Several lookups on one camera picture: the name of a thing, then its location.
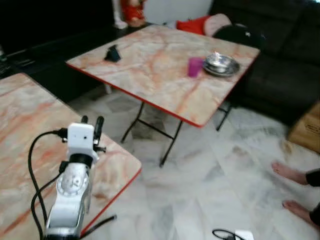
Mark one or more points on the marble table red edge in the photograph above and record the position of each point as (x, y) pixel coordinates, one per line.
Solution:
(30, 130)

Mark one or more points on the person's black trouser leg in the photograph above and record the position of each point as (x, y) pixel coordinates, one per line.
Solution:
(315, 214)
(313, 177)

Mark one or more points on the white stand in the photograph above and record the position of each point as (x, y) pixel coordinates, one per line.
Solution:
(119, 17)

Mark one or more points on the red figurine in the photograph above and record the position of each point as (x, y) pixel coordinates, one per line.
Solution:
(134, 12)

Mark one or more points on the black bag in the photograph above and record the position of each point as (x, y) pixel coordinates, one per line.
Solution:
(240, 35)

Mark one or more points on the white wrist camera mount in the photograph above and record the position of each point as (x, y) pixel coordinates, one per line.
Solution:
(244, 235)
(80, 137)

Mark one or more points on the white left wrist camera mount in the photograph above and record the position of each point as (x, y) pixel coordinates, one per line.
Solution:
(80, 137)

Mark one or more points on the brown cardboard box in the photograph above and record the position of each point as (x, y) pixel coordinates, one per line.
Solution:
(307, 130)

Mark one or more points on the stainless steel bowl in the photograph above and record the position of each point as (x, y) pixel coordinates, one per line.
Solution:
(222, 65)

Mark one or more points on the person's bare foot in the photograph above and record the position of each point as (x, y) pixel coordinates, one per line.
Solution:
(299, 211)
(290, 173)

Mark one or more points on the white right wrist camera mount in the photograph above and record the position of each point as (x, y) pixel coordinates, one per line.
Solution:
(244, 235)

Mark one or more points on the pink pillow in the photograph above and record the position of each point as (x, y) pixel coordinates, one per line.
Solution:
(218, 22)

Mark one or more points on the dark low cabinet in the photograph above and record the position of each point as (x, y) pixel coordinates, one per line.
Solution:
(50, 45)

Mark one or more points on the small black holder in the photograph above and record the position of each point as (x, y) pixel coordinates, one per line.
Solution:
(113, 54)

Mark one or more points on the marble folding table black legs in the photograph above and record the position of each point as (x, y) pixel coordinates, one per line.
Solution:
(160, 70)

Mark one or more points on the purple plastic cup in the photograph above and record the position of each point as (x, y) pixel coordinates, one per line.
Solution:
(195, 67)

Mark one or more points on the red cushion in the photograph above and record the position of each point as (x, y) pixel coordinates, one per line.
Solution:
(192, 25)

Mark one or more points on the black leather sofa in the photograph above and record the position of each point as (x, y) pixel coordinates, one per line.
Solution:
(285, 60)

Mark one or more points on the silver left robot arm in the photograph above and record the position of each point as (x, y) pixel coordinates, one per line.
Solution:
(70, 200)

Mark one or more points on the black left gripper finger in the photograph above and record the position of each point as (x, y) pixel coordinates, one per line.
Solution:
(99, 127)
(84, 120)

